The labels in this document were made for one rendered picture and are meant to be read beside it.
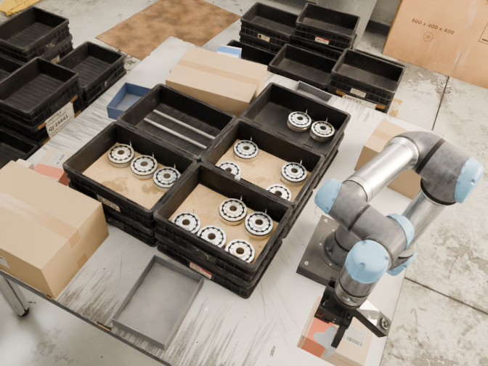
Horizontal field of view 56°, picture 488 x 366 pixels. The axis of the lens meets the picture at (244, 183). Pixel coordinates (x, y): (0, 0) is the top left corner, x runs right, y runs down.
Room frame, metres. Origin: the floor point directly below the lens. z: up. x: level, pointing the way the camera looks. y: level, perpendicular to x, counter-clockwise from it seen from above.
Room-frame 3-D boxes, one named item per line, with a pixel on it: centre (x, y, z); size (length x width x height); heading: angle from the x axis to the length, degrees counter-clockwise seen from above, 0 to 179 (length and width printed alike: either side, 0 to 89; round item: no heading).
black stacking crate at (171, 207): (0.95, 0.05, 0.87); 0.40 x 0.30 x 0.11; 67
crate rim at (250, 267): (0.95, 0.05, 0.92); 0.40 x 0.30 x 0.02; 67
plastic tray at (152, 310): (0.69, 0.23, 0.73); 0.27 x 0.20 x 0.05; 162
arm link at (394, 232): (0.59, -0.31, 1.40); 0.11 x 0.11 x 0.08; 53
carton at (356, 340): (0.50, -0.29, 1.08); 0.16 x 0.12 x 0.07; 70
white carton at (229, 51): (2.07, 0.18, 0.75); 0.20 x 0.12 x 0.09; 175
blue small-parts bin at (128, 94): (1.66, 0.59, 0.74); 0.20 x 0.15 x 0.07; 170
